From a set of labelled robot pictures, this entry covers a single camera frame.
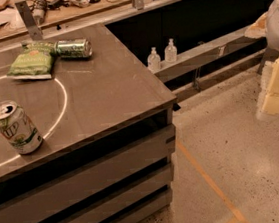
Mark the dark green soda can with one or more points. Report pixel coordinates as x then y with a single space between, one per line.
76 48

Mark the white green 7up can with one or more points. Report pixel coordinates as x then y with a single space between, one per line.
18 129

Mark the right clear sanitizer bottle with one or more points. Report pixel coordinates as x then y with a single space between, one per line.
170 52

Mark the clear sanitizer bottle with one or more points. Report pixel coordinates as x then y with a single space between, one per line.
154 60
170 52

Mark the left clear sanitizer bottle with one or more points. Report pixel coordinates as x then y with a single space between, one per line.
154 60

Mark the white plastic packet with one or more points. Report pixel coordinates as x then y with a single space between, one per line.
78 3

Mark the grey slatted table base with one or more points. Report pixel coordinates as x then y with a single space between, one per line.
91 173

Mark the silver power tool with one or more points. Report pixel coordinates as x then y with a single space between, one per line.
39 11

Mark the green chip bag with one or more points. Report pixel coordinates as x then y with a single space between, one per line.
35 62

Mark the wooden workbench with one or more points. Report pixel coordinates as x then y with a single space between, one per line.
63 15

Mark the grey metal rail shelf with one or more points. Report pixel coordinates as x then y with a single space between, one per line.
204 54

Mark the grey metal bracket post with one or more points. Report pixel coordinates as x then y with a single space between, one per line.
30 24

